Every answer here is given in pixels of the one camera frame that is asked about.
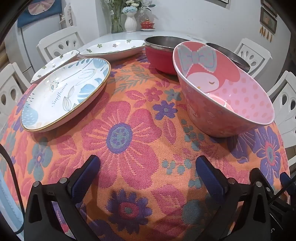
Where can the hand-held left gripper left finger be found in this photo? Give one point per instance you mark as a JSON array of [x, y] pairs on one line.
[[79, 183]]

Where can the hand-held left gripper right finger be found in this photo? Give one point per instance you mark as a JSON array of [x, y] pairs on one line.
[[210, 176]]

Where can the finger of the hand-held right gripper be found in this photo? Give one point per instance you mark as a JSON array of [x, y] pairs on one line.
[[285, 181]]

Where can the pink cartoon bowl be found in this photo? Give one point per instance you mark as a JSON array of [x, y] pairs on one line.
[[231, 97]]

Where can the blue leaf print plate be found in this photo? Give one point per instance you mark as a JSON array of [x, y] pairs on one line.
[[64, 92]]

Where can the small green flower plate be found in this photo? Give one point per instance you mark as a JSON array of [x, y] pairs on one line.
[[54, 62]]

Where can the large oval green flower plate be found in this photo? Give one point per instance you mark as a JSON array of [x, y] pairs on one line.
[[115, 47]]

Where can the orange floral tablecloth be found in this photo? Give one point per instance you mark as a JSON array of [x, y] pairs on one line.
[[138, 139]]

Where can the white plastic chair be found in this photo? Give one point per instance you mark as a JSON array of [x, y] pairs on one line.
[[285, 99], [60, 44], [11, 90], [252, 55]]

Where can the blue steel bowl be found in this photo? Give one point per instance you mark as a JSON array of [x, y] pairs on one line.
[[231, 55]]

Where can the red steel bowl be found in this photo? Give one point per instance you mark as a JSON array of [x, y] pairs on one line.
[[159, 58]]

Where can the white refrigerator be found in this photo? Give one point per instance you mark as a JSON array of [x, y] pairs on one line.
[[20, 51]]

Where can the hanging yellow ornaments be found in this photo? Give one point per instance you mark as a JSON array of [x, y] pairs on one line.
[[266, 34]]

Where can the red rimmed saucer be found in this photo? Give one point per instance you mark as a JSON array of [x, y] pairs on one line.
[[148, 29]]

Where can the red lidded teacup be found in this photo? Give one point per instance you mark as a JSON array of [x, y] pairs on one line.
[[146, 24]]

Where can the green glass vase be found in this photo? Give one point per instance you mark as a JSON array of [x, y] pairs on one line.
[[116, 20]]

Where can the flower bouquet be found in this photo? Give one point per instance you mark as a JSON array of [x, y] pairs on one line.
[[133, 5]]

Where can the framed wall picture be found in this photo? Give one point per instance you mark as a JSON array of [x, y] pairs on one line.
[[269, 5], [268, 20]]

